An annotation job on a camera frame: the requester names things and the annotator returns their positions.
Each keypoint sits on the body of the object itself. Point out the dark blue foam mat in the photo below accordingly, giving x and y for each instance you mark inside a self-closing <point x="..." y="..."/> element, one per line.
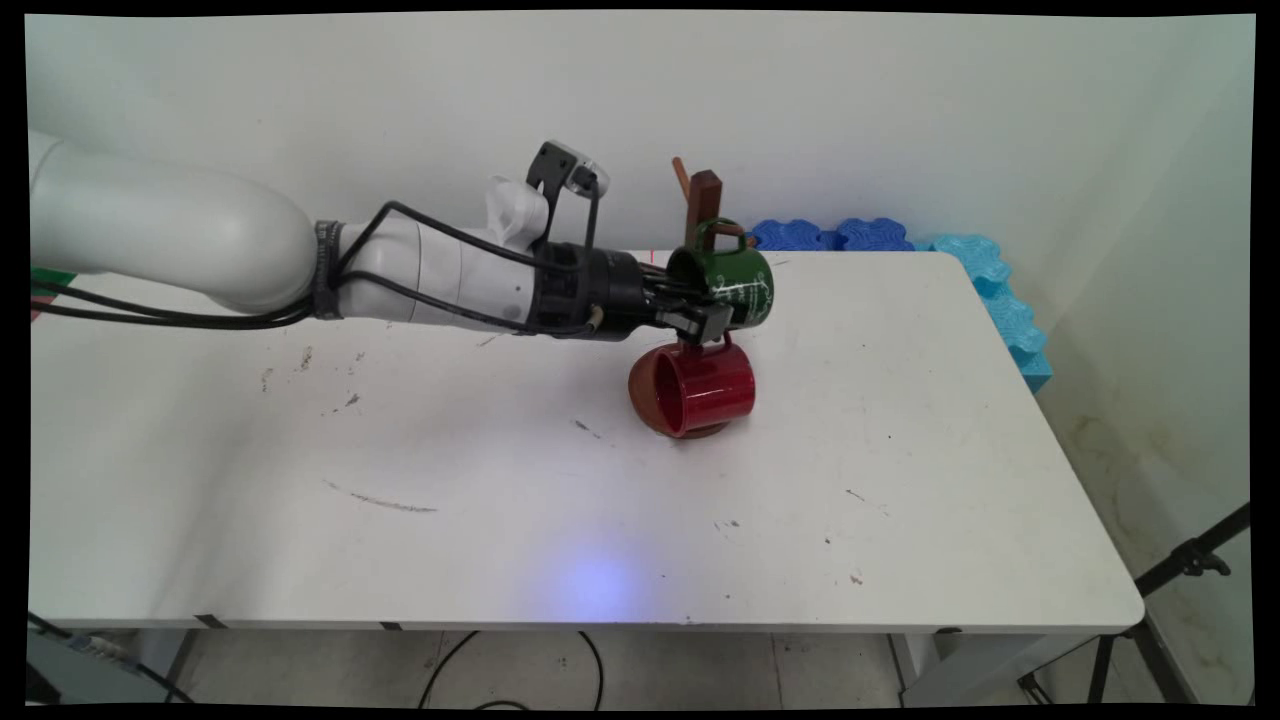
<point x="790" y="235"/>
<point x="875" y="234"/>

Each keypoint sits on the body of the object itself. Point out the light blue foam mat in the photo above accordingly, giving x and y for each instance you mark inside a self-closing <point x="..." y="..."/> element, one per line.
<point x="1010" y="310"/>

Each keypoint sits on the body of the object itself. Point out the green mug with white print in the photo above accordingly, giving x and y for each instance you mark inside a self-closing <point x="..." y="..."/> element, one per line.
<point x="745" y="280"/>

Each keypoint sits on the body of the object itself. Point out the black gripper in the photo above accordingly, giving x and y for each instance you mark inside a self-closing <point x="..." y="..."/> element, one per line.
<point x="600" y="295"/>

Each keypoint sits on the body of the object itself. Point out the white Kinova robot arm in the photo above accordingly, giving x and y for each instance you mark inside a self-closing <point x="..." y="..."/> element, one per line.
<point x="150" y="220"/>

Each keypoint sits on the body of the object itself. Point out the brown wooden mug tree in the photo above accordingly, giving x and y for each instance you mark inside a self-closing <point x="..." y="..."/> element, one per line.
<point x="705" y="200"/>

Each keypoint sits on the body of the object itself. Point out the white ribbed wrist mount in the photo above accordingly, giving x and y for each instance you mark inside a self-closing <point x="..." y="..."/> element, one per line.
<point x="515" y="210"/>

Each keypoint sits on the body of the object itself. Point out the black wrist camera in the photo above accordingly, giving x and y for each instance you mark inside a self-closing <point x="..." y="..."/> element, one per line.
<point x="548" y="165"/>

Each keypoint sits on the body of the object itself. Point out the black tripod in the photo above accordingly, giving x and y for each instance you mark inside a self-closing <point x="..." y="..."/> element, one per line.
<point x="1190" y="555"/>

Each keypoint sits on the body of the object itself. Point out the red ceramic mug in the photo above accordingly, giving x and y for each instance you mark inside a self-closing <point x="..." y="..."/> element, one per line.
<point x="715" y="390"/>

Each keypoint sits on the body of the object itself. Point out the dark grey table leg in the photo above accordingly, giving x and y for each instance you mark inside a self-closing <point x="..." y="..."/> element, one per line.
<point x="180" y="660"/>

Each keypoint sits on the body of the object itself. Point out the green foam mat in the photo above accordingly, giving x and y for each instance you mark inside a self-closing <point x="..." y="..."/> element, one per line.
<point x="50" y="280"/>

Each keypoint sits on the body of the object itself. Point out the red foam mat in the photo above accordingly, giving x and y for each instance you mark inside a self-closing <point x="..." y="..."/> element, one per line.
<point x="35" y="308"/>

